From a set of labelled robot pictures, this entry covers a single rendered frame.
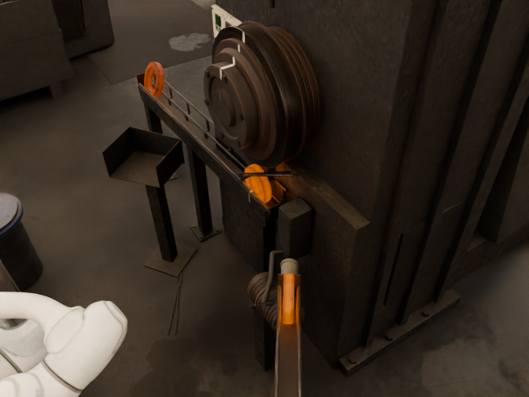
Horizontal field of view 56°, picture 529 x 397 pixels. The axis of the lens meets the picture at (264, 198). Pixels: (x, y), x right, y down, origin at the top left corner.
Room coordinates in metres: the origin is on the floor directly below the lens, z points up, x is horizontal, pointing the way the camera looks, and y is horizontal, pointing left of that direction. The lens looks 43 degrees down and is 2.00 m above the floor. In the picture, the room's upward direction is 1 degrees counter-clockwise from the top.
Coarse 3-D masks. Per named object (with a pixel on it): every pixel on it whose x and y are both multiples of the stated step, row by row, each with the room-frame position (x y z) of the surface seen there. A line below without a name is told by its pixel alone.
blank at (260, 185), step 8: (248, 168) 1.45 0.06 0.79; (256, 168) 1.43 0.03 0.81; (256, 176) 1.40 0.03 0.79; (264, 176) 1.39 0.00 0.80; (248, 184) 1.46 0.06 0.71; (256, 184) 1.45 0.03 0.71; (264, 184) 1.37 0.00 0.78; (256, 192) 1.41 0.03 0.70; (264, 192) 1.36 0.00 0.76; (264, 200) 1.36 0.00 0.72
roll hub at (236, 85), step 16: (224, 64) 1.40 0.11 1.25; (208, 80) 1.45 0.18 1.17; (240, 80) 1.32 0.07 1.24; (208, 96) 1.46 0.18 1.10; (224, 96) 1.35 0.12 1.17; (240, 96) 1.28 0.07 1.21; (224, 112) 1.34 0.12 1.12; (240, 112) 1.27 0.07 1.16; (256, 112) 1.27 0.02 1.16; (224, 128) 1.39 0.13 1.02; (240, 128) 1.30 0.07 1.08; (256, 128) 1.27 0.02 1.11
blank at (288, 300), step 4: (284, 276) 0.95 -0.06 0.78; (288, 276) 0.95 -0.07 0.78; (292, 276) 0.95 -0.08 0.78; (284, 280) 0.93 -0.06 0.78; (288, 280) 0.93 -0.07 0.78; (292, 280) 0.93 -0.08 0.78; (284, 284) 0.92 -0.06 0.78; (288, 284) 0.92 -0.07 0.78; (292, 284) 0.92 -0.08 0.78; (284, 288) 0.91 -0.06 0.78; (288, 288) 0.91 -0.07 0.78; (292, 288) 0.90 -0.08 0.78; (284, 292) 0.89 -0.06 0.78; (288, 292) 0.89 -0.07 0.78; (292, 292) 0.89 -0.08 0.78; (284, 296) 0.88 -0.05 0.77; (288, 296) 0.88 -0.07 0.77; (292, 296) 0.88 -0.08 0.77; (284, 300) 0.87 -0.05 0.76; (288, 300) 0.87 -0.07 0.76; (292, 300) 0.87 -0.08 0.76; (284, 304) 0.87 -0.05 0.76; (288, 304) 0.87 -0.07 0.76; (292, 304) 0.87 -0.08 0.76; (284, 308) 0.86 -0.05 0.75; (288, 308) 0.86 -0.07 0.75; (292, 308) 0.86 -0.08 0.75; (284, 312) 0.85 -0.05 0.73; (288, 312) 0.85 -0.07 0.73; (292, 312) 0.85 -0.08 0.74; (284, 316) 0.85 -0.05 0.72; (288, 316) 0.85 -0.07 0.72; (292, 316) 0.85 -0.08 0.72; (284, 320) 0.85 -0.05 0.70; (288, 320) 0.85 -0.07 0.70; (292, 320) 0.85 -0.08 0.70
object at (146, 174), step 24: (120, 144) 1.77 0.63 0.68; (144, 144) 1.82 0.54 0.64; (168, 144) 1.77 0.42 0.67; (120, 168) 1.72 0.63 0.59; (144, 168) 1.70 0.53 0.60; (168, 168) 1.63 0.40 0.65; (168, 216) 1.70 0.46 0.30; (168, 240) 1.66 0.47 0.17; (144, 264) 1.65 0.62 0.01; (168, 264) 1.64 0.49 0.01
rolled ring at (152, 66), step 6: (150, 66) 2.40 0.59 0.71; (156, 66) 2.35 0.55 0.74; (150, 72) 2.42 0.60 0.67; (156, 72) 2.33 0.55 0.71; (162, 72) 2.33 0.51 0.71; (144, 78) 2.42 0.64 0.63; (150, 78) 2.42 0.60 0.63; (156, 78) 2.32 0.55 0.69; (162, 78) 2.31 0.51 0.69; (144, 84) 2.40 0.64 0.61; (150, 84) 2.39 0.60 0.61; (156, 84) 2.30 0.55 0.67; (162, 84) 2.30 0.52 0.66; (150, 90) 2.35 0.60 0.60; (156, 90) 2.28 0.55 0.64; (156, 96) 2.30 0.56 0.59
